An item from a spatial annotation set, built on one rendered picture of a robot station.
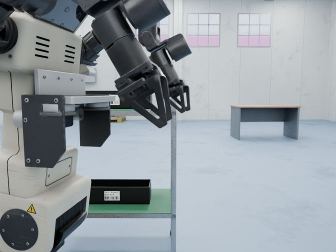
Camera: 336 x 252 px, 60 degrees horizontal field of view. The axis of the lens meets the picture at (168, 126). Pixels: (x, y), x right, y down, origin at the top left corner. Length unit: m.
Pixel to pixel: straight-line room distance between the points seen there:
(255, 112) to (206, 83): 4.47
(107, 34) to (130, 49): 0.04
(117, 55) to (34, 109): 0.27
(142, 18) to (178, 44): 0.43
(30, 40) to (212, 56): 10.98
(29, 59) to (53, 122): 0.15
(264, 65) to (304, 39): 1.79
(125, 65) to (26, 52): 0.30
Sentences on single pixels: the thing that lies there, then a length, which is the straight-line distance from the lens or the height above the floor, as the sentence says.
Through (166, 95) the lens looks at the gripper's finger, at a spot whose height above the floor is 1.04.
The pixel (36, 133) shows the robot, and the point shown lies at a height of 0.96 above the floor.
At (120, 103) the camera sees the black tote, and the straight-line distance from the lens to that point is 1.80.
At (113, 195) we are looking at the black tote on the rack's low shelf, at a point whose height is 0.41.
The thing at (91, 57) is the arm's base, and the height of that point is 1.16.
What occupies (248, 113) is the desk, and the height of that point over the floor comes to 0.56.
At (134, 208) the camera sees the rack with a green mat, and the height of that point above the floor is 0.35.
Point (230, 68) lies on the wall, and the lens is 11.67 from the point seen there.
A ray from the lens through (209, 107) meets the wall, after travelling 11.51.
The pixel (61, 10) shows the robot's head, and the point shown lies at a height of 1.25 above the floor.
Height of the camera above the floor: 1.05
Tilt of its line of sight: 7 degrees down
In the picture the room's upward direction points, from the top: straight up
